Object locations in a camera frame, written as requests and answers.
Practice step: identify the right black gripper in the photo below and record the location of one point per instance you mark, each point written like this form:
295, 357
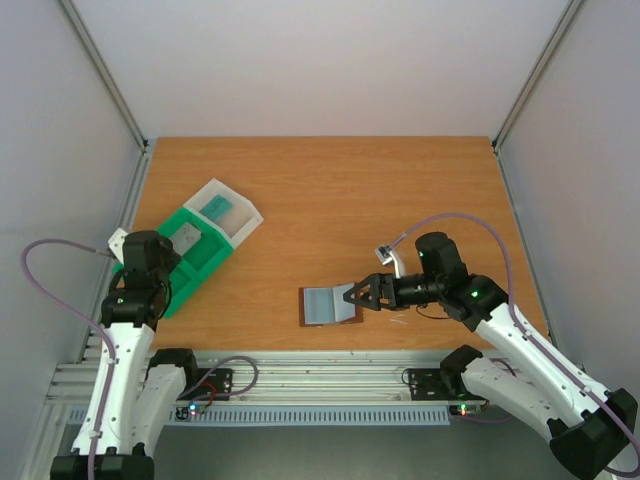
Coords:
383, 291

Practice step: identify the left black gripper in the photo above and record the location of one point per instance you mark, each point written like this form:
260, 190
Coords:
171, 256

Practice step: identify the white patterned credit card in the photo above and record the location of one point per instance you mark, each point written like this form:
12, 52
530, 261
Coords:
184, 238

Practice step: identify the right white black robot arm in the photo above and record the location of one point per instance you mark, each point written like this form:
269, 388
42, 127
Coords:
586, 424

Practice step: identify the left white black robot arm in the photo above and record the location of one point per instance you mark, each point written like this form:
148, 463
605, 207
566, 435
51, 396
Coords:
133, 390

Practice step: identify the teal card in bin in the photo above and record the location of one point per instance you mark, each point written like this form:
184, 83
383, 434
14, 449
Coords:
216, 208

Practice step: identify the green plastic compartment tray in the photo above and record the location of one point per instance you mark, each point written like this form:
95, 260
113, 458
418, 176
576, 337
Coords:
199, 263

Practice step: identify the white translucent plastic bin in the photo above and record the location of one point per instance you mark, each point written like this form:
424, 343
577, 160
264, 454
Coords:
239, 223

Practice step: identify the right controller board with leds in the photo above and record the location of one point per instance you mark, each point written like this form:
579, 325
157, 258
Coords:
468, 410

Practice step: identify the controller board with leds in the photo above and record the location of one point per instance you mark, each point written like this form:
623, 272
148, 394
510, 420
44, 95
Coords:
468, 410
189, 413

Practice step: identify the left controller board with leds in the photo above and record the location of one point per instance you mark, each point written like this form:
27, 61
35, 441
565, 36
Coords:
189, 413

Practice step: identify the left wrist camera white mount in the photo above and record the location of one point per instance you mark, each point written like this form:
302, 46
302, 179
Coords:
116, 243

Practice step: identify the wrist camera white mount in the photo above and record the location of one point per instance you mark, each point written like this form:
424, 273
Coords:
116, 243
389, 257

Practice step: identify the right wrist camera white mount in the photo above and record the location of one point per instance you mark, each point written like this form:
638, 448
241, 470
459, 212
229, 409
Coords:
389, 257

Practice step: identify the aluminium frame rail front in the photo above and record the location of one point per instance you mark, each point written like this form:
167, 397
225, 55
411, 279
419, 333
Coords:
333, 377

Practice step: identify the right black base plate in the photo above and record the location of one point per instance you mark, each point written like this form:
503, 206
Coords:
427, 384

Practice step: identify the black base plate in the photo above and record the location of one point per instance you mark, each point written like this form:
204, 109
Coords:
427, 384
217, 385

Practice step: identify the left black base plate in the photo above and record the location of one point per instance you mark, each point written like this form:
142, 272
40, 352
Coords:
217, 385

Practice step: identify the grey slotted cable duct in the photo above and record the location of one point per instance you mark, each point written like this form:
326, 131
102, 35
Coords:
273, 416

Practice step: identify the left aluminium corner post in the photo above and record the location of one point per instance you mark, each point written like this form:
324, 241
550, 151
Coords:
82, 33

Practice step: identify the aluminium corner post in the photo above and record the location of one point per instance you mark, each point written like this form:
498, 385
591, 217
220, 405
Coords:
560, 31
82, 33

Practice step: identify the right aluminium corner post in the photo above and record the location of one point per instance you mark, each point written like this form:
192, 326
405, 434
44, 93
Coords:
560, 31

